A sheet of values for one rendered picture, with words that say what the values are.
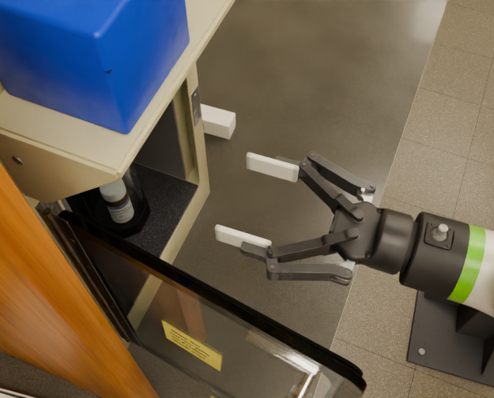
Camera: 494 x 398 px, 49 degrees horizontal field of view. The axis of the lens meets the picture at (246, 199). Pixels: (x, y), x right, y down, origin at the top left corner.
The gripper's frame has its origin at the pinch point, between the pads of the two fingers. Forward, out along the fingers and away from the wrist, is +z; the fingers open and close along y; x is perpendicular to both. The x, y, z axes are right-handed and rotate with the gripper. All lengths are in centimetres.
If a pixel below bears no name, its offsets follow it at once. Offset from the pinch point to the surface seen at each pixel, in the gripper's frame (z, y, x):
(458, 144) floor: -48, -123, 123
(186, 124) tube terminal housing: 15.3, -14.7, 8.4
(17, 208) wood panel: 5.1, 23.1, -32.3
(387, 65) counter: -12, -58, 28
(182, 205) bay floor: 14.0, -6.6, 20.1
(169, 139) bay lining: 17.1, -11.6, 9.2
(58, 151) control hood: 7.1, 17.0, -29.0
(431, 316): -50, -45, 121
